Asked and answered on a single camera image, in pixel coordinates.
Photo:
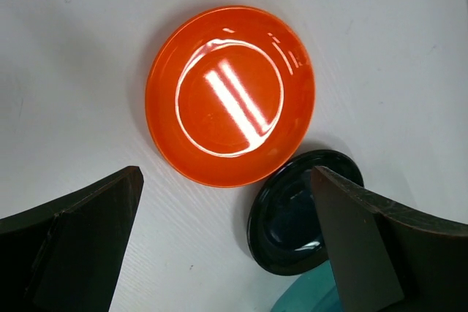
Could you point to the teal transparent plastic bin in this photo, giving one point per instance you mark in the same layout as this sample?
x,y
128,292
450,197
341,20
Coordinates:
x,y
315,290

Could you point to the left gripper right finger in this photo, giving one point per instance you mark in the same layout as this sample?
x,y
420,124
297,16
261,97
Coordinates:
x,y
386,256

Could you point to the orange plate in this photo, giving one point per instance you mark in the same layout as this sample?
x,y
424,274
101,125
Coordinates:
x,y
229,96

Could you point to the black plate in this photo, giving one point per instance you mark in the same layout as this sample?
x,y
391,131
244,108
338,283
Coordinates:
x,y
283,230

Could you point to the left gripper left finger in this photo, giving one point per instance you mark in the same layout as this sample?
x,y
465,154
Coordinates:
x,y
66,255

